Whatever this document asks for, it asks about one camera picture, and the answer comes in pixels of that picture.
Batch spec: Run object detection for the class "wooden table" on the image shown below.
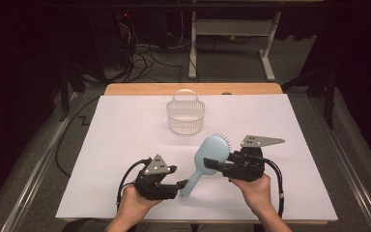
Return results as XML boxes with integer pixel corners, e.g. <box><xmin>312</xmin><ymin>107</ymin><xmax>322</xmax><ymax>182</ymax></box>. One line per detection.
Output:
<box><xmin>103</xmin><ymin>82</ymin><xmax>284</xmax><ymax>97</ymax></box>

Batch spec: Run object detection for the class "metal floor rail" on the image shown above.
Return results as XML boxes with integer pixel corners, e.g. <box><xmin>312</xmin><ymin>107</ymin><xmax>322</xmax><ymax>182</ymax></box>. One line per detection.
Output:
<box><xmin>308</xmin><ymin>96</ymin><xmax>371</xmax><ymax>232</ymax></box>
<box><xmin>0</xmin><ymin>91</ymin><xmax>80</xmax><ymax>232</ymax></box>

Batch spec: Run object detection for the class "light blue hairbrush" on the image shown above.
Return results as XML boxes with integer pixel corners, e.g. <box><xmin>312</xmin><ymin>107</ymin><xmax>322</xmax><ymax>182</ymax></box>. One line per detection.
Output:
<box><xmin>180</xmin><ymin>132</ymin><xmax>233</xmax><ymax>198</ymax></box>

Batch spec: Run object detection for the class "white plastic basket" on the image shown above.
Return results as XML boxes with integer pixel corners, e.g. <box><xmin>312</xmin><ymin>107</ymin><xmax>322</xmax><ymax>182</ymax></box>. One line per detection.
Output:
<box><xmin>165</xmin><ymin>88</ymin><xmax>207</xmax><ymax>136</ymax></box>

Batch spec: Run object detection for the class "tangle of floor cables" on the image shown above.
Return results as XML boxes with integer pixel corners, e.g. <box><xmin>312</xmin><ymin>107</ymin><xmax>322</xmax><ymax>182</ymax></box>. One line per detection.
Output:
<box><xmin>115</xmin><ymin>13</ymin><xmax>194</xmax><ymax>84</ymax></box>

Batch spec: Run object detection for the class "white table cover sheet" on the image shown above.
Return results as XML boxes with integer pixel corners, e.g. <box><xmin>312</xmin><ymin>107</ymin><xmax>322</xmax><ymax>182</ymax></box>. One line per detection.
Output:
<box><xmin>55</xmin><ymin>93</ymin><xmax>339</xmax><ymax>222</ymax></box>

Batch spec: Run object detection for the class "person's right hand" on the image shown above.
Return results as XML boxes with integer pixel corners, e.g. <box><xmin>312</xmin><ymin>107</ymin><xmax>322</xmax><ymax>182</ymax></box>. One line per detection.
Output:
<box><xmin>229</xmin><ymin>173</ymin><xmax>273</xmax><ymax>217</ymax></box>

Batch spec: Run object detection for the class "dark equipment with red light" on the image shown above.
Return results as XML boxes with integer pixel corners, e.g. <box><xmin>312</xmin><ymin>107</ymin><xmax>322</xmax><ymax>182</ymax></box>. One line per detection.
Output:
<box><xmin>86</xmin><ymin>11</ymin><xmax>137</xmax><ymax>73</ymax></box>

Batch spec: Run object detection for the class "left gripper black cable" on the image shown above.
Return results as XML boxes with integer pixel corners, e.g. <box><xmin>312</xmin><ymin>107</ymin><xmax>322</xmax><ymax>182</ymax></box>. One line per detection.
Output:
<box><xmin>115</xmin><ymin>158</ymin><xmax>153</xmax><ymax>207</ymax></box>

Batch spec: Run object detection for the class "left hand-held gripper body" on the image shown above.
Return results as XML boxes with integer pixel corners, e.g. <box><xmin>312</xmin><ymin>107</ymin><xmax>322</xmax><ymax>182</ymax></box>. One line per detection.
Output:
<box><xmin>134</xmin><ymin>154</ymin><xmax>179</xmax><ymax>201</ymax></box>

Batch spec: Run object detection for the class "dark metal stand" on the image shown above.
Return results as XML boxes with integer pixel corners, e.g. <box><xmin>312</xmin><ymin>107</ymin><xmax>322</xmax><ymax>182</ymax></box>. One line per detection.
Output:
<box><xmin>281</xmin><ymin>63</ymin><xmax>338</xmax><ymax>131</ymax></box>
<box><xmin>59</xmin><ymin>65</ymin><xmax>87</xmax><ymax>122</ymax></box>

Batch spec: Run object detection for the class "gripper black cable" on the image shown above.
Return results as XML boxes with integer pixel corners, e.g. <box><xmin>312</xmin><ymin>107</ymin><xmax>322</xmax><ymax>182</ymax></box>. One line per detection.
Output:
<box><xmin>262</xmin><ymin>157</ymin><xmax>286</xmax><ymax>218</ymax></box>
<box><xmin>115</xmin><ymin>158</ymin><xmax>153</xmax><ymax>207</ymax></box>

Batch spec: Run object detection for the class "long black floor cable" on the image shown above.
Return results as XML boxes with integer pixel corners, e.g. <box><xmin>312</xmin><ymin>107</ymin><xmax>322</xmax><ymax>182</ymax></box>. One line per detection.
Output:
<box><xmin>54</xmin><ymin>96</ymin><xmax>101</xmax><ymax>178</ymax></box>

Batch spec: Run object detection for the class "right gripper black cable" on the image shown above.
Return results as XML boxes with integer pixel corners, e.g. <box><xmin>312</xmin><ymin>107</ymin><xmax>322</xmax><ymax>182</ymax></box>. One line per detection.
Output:
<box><xmin>262</xmin><ymin>157</ymin><xmax>286</xmax><ymax>218</ymax></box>

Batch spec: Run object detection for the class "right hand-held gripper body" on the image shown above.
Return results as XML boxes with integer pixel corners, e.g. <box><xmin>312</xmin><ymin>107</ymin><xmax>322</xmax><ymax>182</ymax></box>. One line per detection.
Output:
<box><xmin>220</xmin><ymin>134</ymin><xmax>286</xmax><ymax>182</ymax></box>

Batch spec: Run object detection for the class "person's left hand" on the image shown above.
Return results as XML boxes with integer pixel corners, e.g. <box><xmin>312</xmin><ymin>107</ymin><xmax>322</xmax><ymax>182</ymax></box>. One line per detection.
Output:
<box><xmin>117</xmin><ymin>185</ymin><xmax>162</xmax><ymax>224</ymax></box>

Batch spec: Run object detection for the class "white metal stand frame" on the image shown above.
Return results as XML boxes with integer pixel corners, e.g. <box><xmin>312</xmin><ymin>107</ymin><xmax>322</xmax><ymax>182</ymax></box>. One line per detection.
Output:
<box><xmin>187</xmin><ymin>11</ymin><xmax>283</xmax><ymax>82</ymax></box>

